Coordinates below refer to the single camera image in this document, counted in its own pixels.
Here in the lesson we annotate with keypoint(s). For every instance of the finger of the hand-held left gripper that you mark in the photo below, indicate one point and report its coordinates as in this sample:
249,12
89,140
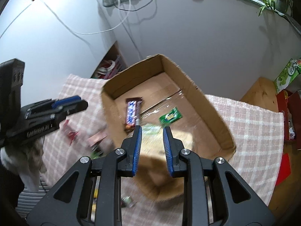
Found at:
65,101
78,107

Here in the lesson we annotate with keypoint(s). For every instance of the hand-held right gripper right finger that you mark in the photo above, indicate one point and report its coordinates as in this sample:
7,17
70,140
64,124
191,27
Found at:
168,150

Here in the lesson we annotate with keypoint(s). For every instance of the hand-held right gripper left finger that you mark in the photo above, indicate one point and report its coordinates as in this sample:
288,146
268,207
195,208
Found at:
137,150

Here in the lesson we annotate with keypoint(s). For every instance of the bagged bread loaf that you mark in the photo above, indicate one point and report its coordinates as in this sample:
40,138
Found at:
151,134

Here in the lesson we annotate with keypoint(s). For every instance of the pink black snack packet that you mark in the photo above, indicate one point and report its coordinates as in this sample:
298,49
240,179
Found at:
96,139

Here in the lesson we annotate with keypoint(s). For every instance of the brown cardboard box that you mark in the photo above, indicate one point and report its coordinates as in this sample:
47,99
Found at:
207,113

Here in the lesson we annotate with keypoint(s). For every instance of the person's left forearm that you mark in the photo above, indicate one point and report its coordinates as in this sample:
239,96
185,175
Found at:
23,162

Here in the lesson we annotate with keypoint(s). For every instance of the red snack wrapper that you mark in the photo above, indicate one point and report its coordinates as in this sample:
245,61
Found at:
70,135

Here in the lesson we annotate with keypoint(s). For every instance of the green snack packet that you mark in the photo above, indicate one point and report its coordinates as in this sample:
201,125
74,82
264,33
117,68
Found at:
170,116

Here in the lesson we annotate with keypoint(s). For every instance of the brown blue chocolate bar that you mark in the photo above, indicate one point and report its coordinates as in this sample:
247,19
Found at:
131,113

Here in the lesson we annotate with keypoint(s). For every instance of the small green wrapper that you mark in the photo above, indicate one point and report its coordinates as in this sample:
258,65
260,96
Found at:
95,155

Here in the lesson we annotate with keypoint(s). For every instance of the red white shelf item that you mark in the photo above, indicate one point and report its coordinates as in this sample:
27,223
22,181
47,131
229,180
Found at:
104,68

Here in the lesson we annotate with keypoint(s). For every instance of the small wrapped candy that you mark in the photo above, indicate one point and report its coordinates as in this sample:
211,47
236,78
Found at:
127,201

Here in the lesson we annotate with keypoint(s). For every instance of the small yellow packet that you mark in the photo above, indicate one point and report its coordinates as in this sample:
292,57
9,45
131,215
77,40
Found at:
95,193

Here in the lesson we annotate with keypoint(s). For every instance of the pink checked blanket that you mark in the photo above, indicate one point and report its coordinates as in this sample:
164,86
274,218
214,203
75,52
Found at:
247,127

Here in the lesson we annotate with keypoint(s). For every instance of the grey striped mat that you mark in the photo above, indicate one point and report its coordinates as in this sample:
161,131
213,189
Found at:
30,200

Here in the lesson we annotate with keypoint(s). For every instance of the red paper sheet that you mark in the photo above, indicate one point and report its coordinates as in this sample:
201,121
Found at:
283,169

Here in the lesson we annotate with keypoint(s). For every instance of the red cardboard box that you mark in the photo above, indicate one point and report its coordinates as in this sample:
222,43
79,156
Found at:
282,115

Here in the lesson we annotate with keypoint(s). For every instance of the dark red open box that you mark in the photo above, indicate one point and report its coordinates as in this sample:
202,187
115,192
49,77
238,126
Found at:
296,103

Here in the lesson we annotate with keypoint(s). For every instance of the green printed carton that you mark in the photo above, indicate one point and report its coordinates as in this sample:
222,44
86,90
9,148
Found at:
287,77

